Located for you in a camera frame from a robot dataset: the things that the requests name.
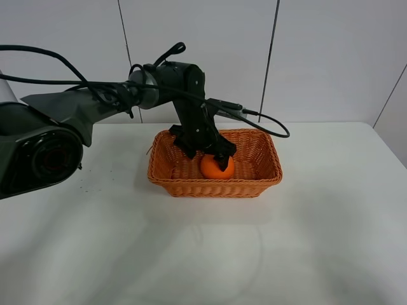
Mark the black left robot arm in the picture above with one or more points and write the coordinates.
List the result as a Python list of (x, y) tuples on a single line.
[(43, 136)]

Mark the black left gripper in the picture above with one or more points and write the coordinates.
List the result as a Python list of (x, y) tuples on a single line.
[(197, 132)]

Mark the orange woven wicker basket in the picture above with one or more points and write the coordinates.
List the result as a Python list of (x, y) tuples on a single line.
[(257, 167)]

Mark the orange fruit with stem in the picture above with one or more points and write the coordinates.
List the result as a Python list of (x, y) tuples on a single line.
[(210, 169)]

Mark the black gripper camera module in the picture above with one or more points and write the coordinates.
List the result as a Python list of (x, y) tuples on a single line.
[(229, 109)]

